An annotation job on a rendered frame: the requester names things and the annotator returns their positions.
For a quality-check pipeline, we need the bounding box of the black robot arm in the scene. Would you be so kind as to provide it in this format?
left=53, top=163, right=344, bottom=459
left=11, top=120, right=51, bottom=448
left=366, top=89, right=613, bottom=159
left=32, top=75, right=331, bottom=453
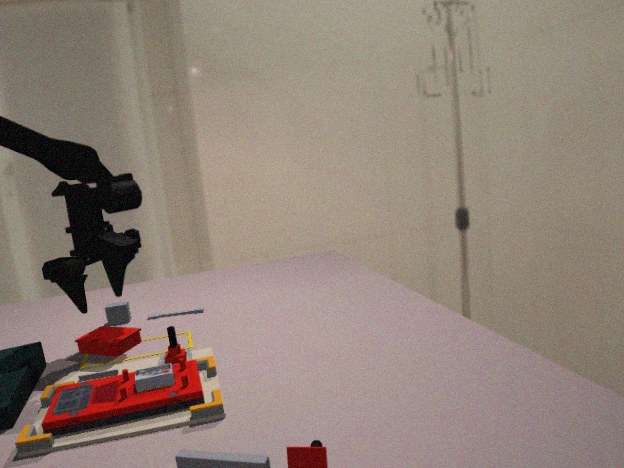
left=0, top=116, right=142, bottom=263

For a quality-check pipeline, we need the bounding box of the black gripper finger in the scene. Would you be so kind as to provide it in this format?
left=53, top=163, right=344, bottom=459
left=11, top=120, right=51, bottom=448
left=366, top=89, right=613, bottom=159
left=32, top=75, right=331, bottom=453
left=50, top=275, right=88, bottom=313
left=102, top=258, right=132, bottom=297

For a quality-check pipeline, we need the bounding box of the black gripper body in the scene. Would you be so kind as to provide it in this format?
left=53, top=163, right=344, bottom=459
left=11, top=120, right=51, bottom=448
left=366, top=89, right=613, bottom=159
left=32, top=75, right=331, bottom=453
left=42, top=216, right=109, bottom=280

